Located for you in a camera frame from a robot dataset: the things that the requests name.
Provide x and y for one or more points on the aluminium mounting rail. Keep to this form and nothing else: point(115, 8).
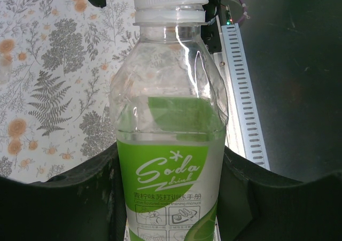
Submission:
point(233, 130)

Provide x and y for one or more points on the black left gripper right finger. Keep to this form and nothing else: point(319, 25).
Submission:
point(280, 211)

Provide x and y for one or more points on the floral patterned table cover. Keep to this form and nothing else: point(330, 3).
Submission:
point(40, 64)

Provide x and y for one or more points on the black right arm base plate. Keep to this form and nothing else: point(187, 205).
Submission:
point(212, 40)

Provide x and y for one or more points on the clear bottle light green label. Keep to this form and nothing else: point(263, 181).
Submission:
point(171, 171)

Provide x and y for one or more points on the small circuit board green light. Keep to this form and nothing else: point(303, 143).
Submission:
point(228, 16)

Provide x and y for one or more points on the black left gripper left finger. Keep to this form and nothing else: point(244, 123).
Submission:
point(53, 211)

